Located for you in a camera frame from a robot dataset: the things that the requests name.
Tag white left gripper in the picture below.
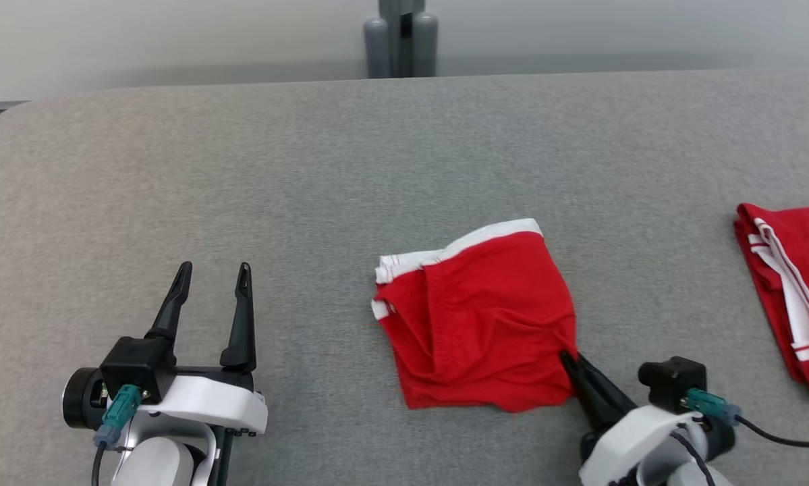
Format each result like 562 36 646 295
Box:
138 261 269 436

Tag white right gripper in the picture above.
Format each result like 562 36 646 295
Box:
559 351 705 486

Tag red shorts with white hem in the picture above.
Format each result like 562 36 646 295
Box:
370 218 578 412

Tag red and white jersey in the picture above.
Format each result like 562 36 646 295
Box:
733 202 809 404

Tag teal right camera cable connector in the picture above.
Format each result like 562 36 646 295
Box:
681 388 742 426

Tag teal camera cable connector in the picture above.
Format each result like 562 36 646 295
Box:
681 388 742 426
94 383 143 450

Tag teal left camera cable connector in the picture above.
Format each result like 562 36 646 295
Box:
94 383 143 450

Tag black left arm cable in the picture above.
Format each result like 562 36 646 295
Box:
90 442 108 486

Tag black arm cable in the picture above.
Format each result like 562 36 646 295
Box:
90 442 108 486
735 415 809 450

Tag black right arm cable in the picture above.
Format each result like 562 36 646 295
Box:
735 415 809 450

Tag grey metal post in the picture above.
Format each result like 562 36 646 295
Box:
364 0 439 78

